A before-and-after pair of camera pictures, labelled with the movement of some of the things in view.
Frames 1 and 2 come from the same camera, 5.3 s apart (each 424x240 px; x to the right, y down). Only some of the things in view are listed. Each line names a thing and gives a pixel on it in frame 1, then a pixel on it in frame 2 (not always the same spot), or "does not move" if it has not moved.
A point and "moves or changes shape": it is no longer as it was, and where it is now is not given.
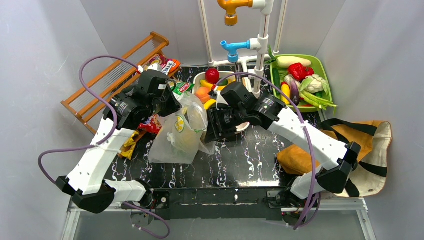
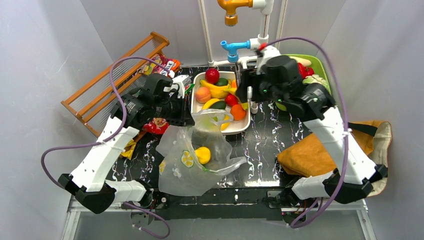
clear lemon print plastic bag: (179, 138) moves or changes shape
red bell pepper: (299, 72) does not move
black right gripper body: (212, 125) → (244, 87)
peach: (202, 93) does not move
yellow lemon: (188, 141) → (203, 154)
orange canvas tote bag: (375, 138) does not move
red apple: (212, 75) does not move
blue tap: (233, 55) does not move
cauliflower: (314, 84) does not move
